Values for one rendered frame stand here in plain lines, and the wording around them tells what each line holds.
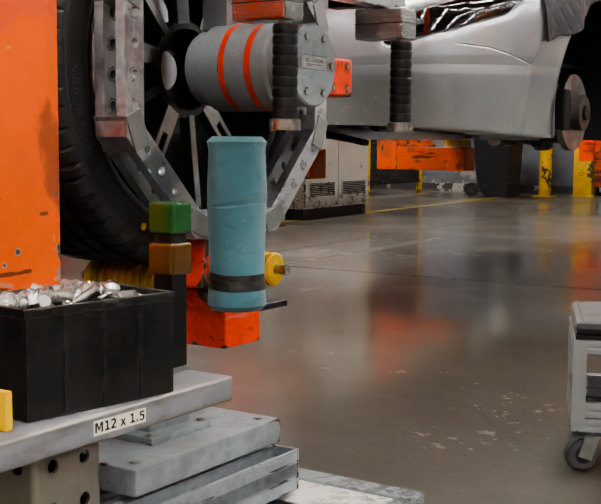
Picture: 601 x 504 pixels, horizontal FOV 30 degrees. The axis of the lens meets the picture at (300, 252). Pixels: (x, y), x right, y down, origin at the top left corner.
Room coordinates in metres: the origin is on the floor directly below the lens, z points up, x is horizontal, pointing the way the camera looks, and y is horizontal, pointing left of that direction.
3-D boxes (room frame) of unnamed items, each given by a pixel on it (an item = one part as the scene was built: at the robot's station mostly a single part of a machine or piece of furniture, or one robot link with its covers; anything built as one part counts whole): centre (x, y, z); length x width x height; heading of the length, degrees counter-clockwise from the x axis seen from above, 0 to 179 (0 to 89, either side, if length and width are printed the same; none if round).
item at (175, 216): (1.38, 0.16, 0.64); 0.04 x 0.04 x 0.04; 57
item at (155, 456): (1.95, 0.27, 0.32); 0.40 x 0.30 x 0.28; 147
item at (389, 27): (1.88, -0.14, 0.93); 0.09 x 0.05 x 0.05; 57
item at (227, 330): (1.87, 0.16, 0.48); 0.16 x 0.12 x 0.17; 57
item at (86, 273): (1.95, 0.27, 0.49); 0.29 x 0.06 x 0.06; 57
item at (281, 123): (1.58, 0.02, 0.83); 0.04 x 0.04 x 0.16
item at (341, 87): (2.12, -0.04, 0.85); 0.09 x 0.08 x 0.07; 147
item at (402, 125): (1.87, -0.16, 0.83); 0.04 x 0.04 x 0.16
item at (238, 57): (1.81, 0.07, 0.85); 0.21 x 0.14 x 0.14; 57
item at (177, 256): (1.38, 0.16, 0.59); 0.04 x 0.04 x 0.04; 57
